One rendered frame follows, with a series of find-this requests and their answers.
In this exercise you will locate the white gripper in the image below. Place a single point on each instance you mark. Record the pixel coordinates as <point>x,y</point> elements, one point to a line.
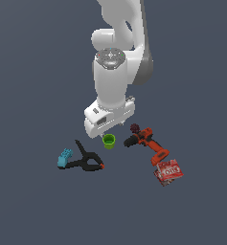
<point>105,119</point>

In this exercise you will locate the green cup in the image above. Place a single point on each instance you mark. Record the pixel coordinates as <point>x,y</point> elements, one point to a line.
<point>108,141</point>

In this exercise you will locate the dark purple plum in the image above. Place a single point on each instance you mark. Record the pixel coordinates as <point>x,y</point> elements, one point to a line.
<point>134,128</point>

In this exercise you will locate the black spring clamp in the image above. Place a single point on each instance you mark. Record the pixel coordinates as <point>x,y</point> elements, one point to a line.
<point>87,158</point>

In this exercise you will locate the orange black power drill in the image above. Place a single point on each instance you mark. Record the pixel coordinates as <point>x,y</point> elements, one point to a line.
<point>148,143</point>

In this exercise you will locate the blue toy brick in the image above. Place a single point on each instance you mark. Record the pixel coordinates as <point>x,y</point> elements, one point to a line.
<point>64,158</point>

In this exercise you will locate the red gelatin box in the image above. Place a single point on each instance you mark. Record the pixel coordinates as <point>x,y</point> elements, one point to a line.
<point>168,172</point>

